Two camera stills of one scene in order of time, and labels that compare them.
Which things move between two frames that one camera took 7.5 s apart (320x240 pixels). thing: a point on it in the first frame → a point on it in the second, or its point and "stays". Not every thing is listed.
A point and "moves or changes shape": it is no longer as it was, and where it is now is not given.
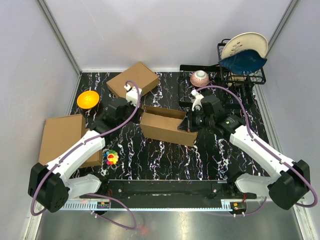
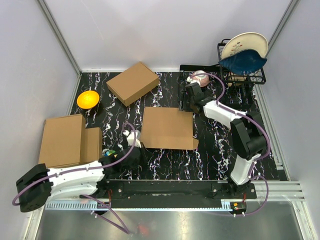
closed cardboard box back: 145,79 stays
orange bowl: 87,99 stays
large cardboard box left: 58,134 stays
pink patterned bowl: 199,78 stays
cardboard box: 161,124 moves or changes shape
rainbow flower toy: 111,157 stays
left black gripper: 138,114 → 144,158
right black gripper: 187,124 → 185,94
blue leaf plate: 244,61 stays
